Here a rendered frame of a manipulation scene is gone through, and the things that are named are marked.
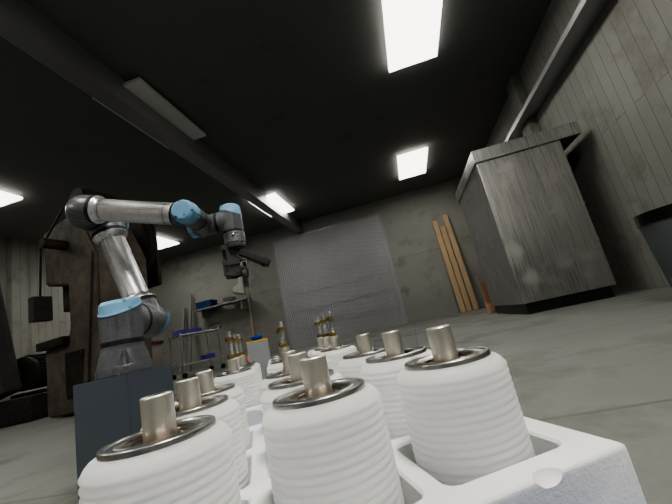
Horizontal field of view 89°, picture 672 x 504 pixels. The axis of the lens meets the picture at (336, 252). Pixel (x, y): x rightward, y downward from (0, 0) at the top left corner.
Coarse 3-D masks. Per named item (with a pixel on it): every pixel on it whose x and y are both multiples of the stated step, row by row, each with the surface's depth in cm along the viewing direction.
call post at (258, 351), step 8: (248, 344) 113; (256, 344) 113; (264, 344) 114; (248, 352) 112; (256, 352) 113; (264, 352) 113; (256, 360) 112; (264, 360) 113; (264, 368) 112; (264, 376) 111
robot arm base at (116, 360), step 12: (108, 348) 99; (120, 348) 99; (132, 348) 101; (144, 348) 105; (108, 360) 97; (120, 360) 98; (132, 360) 99; (144, 360) 102; (96, 372) 97; (108, 372) 96; (120, 372) 96
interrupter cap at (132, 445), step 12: (180, 420) 28; (192, 420) 27; (204, 420) 26; (180, 432) 23; (192, 432) 23; (108, 444) 24; (120, 444) 24; (132, 444) 24; (144, 444) 22; (156, 444) 21; (168, 444) 21; (96, 456) 22; (108, 456) 21; (120, 456) 21; (132, 456) 21
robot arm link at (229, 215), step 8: (224, 208) 123; (232, 208) 123; (216, 216) 123; (224, 216) 122; (232, 216) 123; (240, 216) 125; (224, 224) 122; (232, 224) 122; (240, 224) 124; (224, 232) 122
